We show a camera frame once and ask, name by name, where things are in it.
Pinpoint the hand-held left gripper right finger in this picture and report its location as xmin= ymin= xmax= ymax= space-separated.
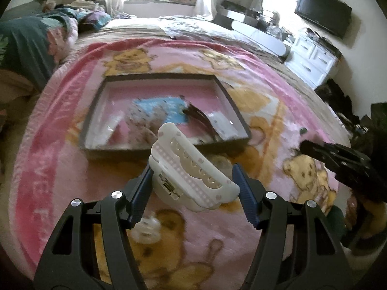
xmin=231 ymin=163 xmax=354 ymax=290

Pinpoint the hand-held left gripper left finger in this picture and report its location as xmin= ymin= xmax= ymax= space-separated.
xmin=33 ymin=165 xmax=155 ymax=290

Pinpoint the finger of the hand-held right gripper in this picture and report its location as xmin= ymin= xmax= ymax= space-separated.
xmin=300 ymin=140 xmax=371 ymax=170
xmin=334 ymin=165 xmax=387 ymax=201

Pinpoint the white hair claw clip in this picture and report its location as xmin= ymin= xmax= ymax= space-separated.
xmin=148 ymin=123 xmax=241 ymax=212

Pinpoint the dark hair clip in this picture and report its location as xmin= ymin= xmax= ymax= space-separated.
xmin=181 ymin=103 xmax=223 ymax=142

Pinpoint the dark shallow cardboard box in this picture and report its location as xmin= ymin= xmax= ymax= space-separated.
xmin=79 ymin=73 xmax=252 ymax=160

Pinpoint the clear hair claw clip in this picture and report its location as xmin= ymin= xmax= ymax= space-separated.
xmin=133 ymin=213 xmax=161 ymax=244

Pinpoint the dark clothes pile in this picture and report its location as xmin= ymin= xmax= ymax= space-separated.
xmin=316 ymin=79 xmax=369 ymax=133

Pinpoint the clear plastic wrap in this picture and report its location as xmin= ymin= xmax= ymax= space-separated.
xmin=89 ymin=110 xmax=125 ymax=147

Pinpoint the pink bear printed blanket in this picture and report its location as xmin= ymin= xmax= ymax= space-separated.
xmin=10 ymin=38 xmax=353 ymax=287

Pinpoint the white drawer dresser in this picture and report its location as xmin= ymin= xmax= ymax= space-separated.
xmin=284 ymin=33 xmax=342 ymax=88

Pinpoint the white curved board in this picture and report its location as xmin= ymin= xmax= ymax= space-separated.
xmin=231 ymin=20 xmax=291 ymax=56

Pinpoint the black flat television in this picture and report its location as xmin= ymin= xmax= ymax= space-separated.
xmin=294 ymin=0 xmax=353 ymax=39

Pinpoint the beige bed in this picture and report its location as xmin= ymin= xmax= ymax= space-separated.
xmin=0 ymin=15 xmax=351 ymax=248

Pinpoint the purple cloth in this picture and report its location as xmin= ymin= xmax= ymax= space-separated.
xmin=79 ymin=10 xmax=111 ymax=32

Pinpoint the green leaf print quilt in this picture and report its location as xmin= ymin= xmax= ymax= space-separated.
xmin=0 ymin=9 xmax=79 ymax=97

